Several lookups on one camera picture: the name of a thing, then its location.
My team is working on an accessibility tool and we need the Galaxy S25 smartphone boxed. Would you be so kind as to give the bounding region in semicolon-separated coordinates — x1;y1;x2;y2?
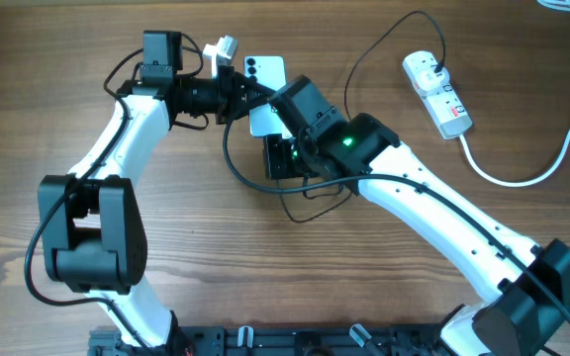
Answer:
244;55;292;139

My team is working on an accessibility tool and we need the white power strip cable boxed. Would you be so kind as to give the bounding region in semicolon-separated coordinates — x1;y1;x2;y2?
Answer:
457;63;570;189

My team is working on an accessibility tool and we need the white power strip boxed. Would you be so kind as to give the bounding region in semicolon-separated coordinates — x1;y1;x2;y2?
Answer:
403;50;472;139

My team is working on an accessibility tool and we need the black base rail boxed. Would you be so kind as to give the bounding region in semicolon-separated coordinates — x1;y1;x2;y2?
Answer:
86;323;464;356

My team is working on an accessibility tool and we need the black USB charging cable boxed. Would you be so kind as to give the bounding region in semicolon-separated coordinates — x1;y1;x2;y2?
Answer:
277;10;447;224

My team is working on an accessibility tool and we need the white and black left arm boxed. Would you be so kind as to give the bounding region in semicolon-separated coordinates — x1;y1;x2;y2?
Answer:
24;31;273;355

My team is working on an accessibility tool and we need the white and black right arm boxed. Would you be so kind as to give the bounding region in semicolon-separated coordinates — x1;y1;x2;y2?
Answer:
268;76;570;355

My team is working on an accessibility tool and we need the white charger plug adapter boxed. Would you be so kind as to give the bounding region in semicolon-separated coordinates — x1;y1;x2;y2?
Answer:
412;68;449;96

